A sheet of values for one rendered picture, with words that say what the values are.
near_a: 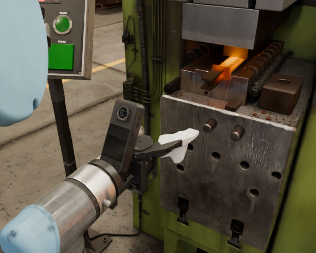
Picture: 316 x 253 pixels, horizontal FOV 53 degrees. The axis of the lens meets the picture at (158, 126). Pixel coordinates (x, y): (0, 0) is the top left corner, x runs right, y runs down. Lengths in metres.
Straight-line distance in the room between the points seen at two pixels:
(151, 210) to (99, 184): 1.11
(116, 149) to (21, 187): 1.66
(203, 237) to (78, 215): 0.79
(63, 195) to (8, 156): 2.02
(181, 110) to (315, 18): 0.62
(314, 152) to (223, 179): 0.29
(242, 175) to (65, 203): 0.61
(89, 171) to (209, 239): 0.77
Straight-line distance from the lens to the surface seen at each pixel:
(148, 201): 1.53
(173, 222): 1.20
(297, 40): 1.31
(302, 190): 1.16
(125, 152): 0.49
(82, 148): 2.36
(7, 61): 0.20
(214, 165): 0.95
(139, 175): 0.54
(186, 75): 0.93
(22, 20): 0.22
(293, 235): 1.30
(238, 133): 0.82
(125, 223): 1.77
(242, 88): 0.88
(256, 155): 0.88
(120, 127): 0.50
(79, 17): 1.00
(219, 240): 1.15
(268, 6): 0.81
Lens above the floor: 1.30
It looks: 31 degrees down
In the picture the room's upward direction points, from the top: straight up
